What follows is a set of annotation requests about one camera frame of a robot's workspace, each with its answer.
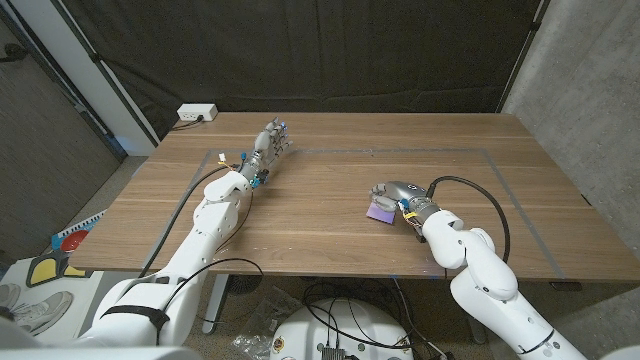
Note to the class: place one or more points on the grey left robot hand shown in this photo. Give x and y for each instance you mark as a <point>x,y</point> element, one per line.
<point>262,150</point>

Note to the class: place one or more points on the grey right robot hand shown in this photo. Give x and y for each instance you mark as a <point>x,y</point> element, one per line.
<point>402,192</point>

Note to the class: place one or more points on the purple sticky note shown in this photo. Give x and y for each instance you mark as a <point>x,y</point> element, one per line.
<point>379,215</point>

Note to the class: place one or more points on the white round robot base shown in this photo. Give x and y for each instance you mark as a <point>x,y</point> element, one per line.
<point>345,325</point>

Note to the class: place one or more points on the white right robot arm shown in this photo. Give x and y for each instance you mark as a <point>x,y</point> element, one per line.
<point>480,270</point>

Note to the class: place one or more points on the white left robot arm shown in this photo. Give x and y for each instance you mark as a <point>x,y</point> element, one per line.
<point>210,230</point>

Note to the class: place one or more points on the white power strip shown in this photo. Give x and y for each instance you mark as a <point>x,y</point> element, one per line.
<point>196,111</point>

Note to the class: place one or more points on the black backdrop curtain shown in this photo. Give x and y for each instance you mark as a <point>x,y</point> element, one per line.
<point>310,50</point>

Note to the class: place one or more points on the black round floor fan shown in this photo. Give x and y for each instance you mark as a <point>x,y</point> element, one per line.
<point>243,284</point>

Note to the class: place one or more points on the white table leg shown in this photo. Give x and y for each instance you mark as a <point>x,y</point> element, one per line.
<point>216,300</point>

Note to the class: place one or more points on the grey table leg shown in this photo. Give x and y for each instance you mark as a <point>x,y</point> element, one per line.
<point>475,332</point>

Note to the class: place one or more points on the clear plastic bag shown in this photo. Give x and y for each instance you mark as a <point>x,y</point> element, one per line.
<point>265,320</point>

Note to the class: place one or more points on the black backdrop stand pole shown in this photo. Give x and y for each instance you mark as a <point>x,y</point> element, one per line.
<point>525,50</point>
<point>107,75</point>

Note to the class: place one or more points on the blue mat with red disc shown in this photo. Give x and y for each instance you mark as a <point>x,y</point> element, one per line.
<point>75,239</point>

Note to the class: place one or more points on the yellow and black floor mat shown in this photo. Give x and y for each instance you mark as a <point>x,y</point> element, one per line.
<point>44,270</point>

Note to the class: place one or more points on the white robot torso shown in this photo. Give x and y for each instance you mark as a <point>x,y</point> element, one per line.
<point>100,354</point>

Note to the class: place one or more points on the grey sneaker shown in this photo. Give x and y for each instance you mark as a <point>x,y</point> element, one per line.
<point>42,312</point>

